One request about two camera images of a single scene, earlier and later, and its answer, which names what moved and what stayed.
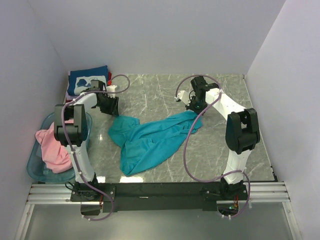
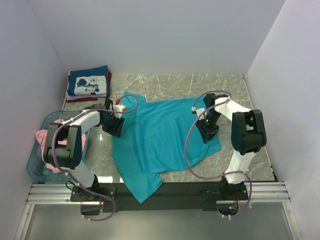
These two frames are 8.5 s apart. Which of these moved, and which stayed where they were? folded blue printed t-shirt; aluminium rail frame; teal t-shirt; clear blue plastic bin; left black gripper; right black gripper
Moved: left black gripper; right black gripper; teal t-shirt
Stayed: aluminium rail frame; folded blue printed t-shirt; clear blue plastic bin
